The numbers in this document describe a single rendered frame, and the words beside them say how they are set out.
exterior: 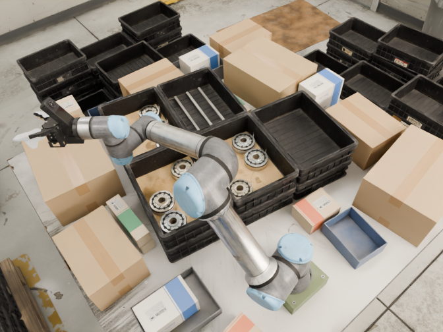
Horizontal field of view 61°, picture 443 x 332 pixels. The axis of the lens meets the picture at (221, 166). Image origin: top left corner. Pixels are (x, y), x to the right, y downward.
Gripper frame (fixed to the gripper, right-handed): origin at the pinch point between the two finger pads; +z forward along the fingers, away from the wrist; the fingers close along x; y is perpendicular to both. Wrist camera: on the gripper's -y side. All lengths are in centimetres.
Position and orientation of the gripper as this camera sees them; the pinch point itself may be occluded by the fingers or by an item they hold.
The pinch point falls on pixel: (22, 124)
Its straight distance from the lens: 141.3
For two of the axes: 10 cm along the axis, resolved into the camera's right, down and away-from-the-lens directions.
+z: -9.9, 0.2, 1.2
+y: 0.9, 7.5, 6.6
